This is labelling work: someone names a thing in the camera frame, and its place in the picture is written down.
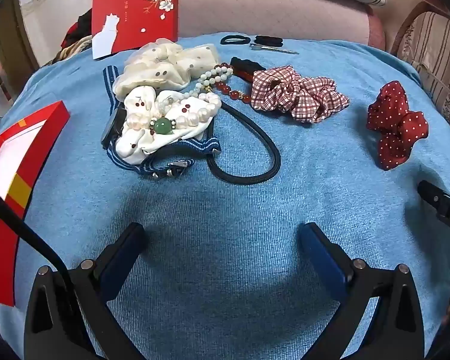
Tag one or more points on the white cherry print scrunchie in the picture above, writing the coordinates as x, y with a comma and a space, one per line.
135, 146

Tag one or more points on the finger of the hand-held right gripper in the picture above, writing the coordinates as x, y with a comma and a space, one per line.
429, 193

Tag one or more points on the red gift box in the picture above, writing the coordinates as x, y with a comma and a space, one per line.
41, 131

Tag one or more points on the pink sofa cushion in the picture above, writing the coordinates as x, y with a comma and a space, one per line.
266, 11

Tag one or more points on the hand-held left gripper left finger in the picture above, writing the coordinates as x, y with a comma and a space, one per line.
118, 270

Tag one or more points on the dark clothing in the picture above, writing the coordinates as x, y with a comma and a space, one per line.
80, 26

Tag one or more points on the red box lid with blossoms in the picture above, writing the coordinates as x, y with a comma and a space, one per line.
135, 11

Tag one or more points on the red plaid scrunchie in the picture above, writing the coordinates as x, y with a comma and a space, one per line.
303, 101

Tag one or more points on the blue cloth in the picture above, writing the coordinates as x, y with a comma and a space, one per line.
228, 202

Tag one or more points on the striped floral sofa fabric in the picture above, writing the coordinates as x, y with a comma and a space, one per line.
438, 45

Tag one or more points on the cream dotted scrunchie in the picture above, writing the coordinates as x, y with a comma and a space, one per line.
153, 60

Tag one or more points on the silver hair clip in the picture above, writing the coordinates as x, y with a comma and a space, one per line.
273, 48

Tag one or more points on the red polka dot scrunchie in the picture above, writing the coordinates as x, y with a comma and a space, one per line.
397, 127

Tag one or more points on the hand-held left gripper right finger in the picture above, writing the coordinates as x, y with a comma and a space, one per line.
322, 258

